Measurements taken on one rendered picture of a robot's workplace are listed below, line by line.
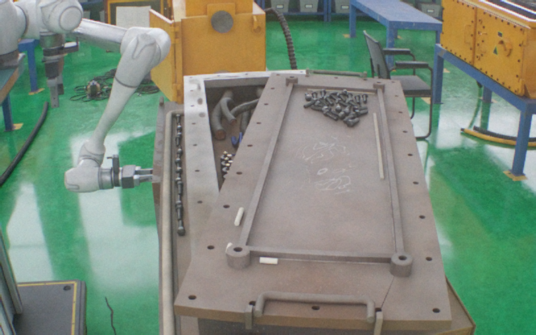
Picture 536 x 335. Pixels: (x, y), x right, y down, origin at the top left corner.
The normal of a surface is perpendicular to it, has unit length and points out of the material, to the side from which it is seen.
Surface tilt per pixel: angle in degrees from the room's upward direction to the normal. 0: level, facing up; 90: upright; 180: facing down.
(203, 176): 0
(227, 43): 90
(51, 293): 0
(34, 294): 0
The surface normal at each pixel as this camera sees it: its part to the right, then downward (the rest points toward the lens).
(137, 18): -0.15, 0.44
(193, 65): 0.18, 0.44
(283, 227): 0.00, -0.90
